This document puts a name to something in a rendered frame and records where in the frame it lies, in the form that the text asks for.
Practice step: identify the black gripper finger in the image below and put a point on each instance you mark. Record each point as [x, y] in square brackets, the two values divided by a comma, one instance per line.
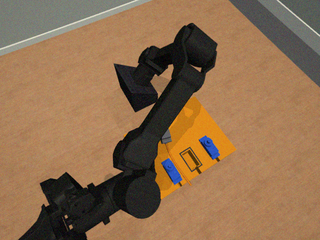
[38, 226]
[47, 233]

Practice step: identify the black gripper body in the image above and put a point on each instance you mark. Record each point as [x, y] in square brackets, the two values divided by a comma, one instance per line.
[61, 224]

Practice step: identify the grey micro servo with orange cable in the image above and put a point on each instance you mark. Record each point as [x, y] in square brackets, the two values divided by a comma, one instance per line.
[165, 140]

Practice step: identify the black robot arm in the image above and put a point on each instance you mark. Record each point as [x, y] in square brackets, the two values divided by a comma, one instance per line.
[135, 190]

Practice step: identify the orange flat panel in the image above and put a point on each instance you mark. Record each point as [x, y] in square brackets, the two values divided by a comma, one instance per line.
[197, 144]

